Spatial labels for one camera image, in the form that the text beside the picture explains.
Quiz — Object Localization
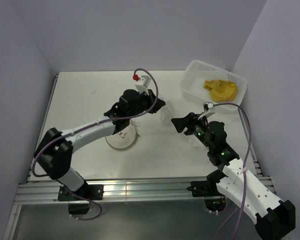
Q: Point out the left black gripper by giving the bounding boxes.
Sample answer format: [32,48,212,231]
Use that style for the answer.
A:
[127,89,166,119]

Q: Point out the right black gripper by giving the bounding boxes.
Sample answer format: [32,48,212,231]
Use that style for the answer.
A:
[171,112,213,150]

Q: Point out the yellow bra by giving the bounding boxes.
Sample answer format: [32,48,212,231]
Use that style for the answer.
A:
[203,79,238,103]

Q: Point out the white bra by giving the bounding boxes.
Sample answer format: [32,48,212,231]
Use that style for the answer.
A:
[158,100,205,150]

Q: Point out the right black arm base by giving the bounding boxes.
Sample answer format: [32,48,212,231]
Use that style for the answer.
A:
[186,170,227,198]

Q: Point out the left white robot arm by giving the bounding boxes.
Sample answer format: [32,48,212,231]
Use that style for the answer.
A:
[32,89,166,200]

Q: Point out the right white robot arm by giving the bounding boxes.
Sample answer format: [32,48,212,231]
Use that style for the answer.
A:
[171,112,296,240]

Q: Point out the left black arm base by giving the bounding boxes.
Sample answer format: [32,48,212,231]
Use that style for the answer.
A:
[57,183,104,221]

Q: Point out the white plastic basket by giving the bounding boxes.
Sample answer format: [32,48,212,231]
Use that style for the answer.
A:
[180,60,248,105]

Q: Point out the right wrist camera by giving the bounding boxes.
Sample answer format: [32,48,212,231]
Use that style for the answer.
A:
[203,102,216,118]

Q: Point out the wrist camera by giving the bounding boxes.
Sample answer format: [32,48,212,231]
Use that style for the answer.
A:
[132,74,151,95]
[203,102,216,118]

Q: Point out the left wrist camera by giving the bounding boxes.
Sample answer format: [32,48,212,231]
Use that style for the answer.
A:
[132,74,151,95]

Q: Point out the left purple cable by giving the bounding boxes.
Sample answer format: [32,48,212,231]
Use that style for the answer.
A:
[31,67,159,177]

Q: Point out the aluminium rail frame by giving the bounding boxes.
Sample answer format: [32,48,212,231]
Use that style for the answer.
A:
[13,72,276,205]

